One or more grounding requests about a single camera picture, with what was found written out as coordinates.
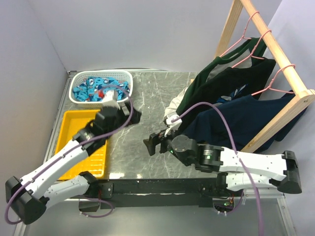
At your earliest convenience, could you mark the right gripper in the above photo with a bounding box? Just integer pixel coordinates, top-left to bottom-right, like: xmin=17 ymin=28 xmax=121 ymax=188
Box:
xmin=143 ymin=124 xmax=191 ymax=166

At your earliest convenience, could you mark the pink wire hanger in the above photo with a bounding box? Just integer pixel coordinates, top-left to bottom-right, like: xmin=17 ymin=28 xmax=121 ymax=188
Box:
xmin=220 ymin=11 xmax=260 ymax=57

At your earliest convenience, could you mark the white green t shirt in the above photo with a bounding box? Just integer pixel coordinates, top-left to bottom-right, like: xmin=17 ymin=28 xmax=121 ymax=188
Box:
xmin=164 ymin=37 xmax=267 ymax=119

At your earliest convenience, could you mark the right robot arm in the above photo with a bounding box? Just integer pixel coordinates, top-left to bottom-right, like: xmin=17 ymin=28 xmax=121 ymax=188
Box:
xmin=143 ymin=131 xmax=302 ymax=196

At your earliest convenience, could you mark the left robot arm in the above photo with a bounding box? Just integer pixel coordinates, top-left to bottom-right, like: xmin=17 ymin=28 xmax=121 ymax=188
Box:
xmin=4 ymin=102 xmax=142 ymax=225

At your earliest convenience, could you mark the navy blue t shirt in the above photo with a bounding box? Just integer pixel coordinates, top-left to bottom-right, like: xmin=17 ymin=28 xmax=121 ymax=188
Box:
xmin=183 ymin=93 xmax=295 ymax=151

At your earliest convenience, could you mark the black t shirt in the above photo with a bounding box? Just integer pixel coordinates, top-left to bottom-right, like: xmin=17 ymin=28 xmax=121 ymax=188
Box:
xmin=176 ymin=58 xmax=276 ymax=116

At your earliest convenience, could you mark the blue shark print cloth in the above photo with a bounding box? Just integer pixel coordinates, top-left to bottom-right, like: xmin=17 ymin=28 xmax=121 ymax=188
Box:
xmin=72 ymin=76 xmax=130 ymax=102

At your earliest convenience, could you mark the white plastic basket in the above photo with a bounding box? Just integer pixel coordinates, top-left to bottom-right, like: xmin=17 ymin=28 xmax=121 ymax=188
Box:
xmin=68 ymin=69 xmax=133 ymax=108

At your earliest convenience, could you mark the yellow plastic tray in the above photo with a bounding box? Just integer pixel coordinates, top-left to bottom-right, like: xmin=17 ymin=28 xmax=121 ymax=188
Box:
xmin=55 ymin=110 xmax=107 ymax=181

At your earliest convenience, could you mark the black base bar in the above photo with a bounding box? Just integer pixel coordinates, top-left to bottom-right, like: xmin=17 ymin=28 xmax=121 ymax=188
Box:
xmin=84 ymin=178 xmax=242 ymax=207

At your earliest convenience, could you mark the wooden clothes rack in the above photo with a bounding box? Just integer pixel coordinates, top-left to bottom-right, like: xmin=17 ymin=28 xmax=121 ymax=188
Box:
xmin=215 ymin=0 xmax=315 ymax=152

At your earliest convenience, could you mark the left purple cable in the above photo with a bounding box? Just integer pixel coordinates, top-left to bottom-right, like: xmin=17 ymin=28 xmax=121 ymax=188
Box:
xmin=4 ymin=85 xmax=134 ymax=225

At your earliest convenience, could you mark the purple cable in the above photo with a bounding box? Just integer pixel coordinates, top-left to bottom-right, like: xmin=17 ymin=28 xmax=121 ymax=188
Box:
xmin=171 ymin=102 xmax=265 ymax=236
xmin=4 ymin=85 xmax=134 ymax=225

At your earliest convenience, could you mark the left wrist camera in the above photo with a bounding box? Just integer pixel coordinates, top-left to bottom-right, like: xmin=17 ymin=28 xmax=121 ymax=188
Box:
xmin=102 ymin=90 xmax=121 ymax=109

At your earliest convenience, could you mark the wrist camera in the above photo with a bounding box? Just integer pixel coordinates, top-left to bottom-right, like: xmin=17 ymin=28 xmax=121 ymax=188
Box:
xmin=102 ymin=90 xmax=121 ymax=109
xmin=164 ymin=112 xmax=182 ymax=137

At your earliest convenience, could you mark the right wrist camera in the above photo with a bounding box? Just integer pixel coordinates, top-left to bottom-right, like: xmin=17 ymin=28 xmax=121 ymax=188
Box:
xmin=164 ymin=112 xmax=182 ymax=137

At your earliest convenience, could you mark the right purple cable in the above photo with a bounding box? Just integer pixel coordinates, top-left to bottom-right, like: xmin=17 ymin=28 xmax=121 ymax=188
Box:
xmin=171 ymin=102 xmax=265 ymax=236

